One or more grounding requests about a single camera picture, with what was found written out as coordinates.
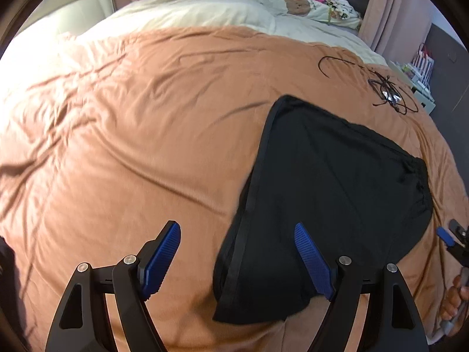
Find cream duvet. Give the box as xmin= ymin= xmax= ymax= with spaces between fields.
xmin=79 ymin=0 xmax=389 ymax=67

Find white side shelf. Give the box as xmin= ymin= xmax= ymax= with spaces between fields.
xmin=390 ymin=59 xmax=437 ymax=115

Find black cable loop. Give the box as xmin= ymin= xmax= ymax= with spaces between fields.
xmin=318 ymin=55 xmax=364 ymax=78

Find dark grey cabinet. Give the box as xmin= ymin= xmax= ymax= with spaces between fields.
xmin=426 ymin=22 xmax=469 ymax=119

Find cream padded headboard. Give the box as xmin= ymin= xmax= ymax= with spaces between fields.
xmin=7 ymin=0 xmax=115 ymax=56

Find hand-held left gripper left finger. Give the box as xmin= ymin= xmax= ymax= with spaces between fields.
xmin=45 ymin=220 xmax=183 ymax=352

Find floral print cloth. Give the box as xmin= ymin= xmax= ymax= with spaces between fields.
xmin=311 ymin=0 xmax=362 ymax=31

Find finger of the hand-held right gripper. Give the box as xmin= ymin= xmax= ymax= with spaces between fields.
xmin=449 ymin=219 xmax=469 ymax=242
xmin=436 ymin=226 xmax=469 ymax=262

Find bear print pillow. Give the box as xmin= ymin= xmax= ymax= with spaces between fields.
xmin=227 ymin=0 xmax=330 ymax=18

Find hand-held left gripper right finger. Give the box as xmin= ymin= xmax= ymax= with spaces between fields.
xmin=294 ymin=222 xmax=430 ymax=352

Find black pants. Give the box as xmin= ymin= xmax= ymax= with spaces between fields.
xmin=213 ymin=95 xmax=434 ymax=325

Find brown blanket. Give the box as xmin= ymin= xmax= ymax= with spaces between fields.
xmin=0 ymin=26 xmax=469 ymax=352

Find person's right hand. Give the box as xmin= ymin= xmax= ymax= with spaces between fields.
xmin=440 ymin=267 xmax=469 ymax=322

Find tangled black cable bundle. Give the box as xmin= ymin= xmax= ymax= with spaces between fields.
xmin=367 ymin=72 xmax=419 ymax=115

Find striped gift bag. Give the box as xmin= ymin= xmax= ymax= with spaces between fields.
xmin=412 ymin=43 xmax=435 ymax=86

